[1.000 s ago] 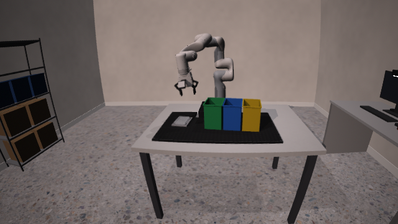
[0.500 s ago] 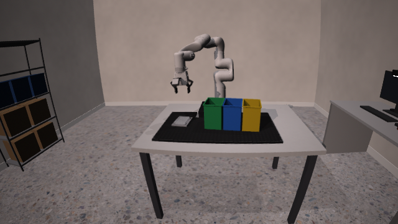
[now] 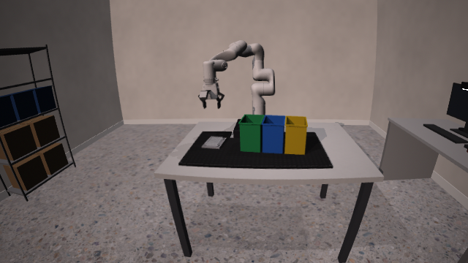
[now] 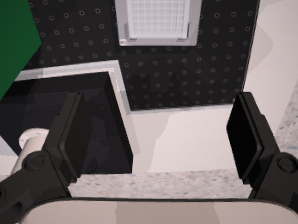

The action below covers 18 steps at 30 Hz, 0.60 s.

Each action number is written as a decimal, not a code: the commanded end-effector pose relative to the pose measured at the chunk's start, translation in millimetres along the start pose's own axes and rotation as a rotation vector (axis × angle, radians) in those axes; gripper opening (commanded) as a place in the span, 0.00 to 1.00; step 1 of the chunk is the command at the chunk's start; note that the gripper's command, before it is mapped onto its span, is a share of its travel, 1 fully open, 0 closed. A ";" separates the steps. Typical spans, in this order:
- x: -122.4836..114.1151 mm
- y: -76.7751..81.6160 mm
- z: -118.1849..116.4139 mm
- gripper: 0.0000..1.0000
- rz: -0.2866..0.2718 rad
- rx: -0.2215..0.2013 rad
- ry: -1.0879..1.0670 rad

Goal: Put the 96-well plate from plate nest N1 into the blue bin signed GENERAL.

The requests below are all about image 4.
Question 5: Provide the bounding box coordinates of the green open-top bin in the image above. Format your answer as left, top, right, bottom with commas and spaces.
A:
0, 0, 42, 100

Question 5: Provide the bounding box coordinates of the black flat mat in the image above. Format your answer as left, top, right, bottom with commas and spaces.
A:
22, 0, 260, 111

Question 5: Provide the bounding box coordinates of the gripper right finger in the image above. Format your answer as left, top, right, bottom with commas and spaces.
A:
226, 92, 298, 214

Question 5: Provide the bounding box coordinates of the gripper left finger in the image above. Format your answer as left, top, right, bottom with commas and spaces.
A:
0, 91, 93, 224

